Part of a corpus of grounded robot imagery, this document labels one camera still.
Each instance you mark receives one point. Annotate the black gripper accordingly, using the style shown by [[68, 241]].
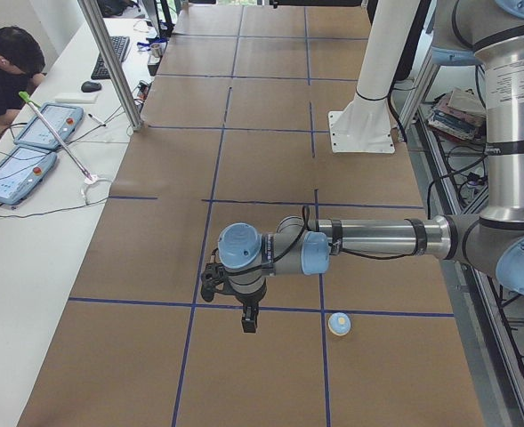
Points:
[[249, 300]]

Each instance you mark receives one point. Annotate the blue yellow call bell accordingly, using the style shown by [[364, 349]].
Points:
[[339, 324]]

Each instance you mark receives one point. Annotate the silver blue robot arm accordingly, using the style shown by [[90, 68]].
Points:
[[490, 33]]

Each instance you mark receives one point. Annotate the black marker pen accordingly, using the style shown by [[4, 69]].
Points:
[[97, 120]]

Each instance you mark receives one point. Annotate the lower blue teach pendant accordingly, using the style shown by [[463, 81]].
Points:
[[20, 172]]

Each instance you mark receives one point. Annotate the black computer mouse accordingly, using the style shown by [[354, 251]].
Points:
[[90, 87]]

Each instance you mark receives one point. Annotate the stack of books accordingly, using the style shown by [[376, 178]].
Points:
[[458, 113]]

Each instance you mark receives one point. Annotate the long metal rod green tip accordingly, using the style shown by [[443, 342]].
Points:
[[90, 179]]

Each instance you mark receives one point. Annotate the seated person in black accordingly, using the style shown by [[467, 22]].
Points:
[[21, 70]]

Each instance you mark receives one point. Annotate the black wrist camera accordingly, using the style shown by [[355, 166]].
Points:
[[212, 281]]

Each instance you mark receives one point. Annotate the white camera post with base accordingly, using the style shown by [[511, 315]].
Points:
[[364, 126]]

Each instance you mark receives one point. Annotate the aluminium frame post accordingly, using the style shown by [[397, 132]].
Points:
[[97, 25]]

